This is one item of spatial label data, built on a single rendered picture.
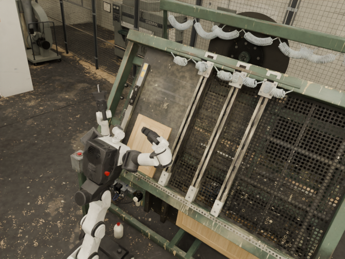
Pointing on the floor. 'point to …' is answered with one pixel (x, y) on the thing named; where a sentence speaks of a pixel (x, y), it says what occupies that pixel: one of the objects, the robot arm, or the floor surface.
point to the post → (79, 189)
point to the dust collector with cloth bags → (35, 8)
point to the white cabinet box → (12, 53)
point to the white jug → (118, 230)
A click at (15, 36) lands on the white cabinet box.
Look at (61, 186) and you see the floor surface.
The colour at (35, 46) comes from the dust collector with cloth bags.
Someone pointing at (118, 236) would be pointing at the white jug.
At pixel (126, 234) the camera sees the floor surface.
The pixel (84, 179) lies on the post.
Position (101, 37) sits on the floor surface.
